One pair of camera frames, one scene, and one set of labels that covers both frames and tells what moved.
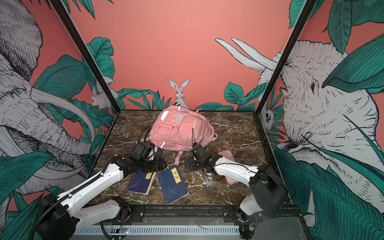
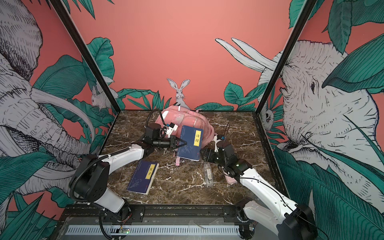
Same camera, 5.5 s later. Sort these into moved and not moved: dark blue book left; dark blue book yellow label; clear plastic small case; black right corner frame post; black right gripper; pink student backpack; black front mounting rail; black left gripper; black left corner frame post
Moved: black left gripper; pink student backpack; dark blue book yellow label; black right gripper
Not moved: black right corner frame post; black left corner frame post; clear plastic small case; dark blue book left; black front mounting rail
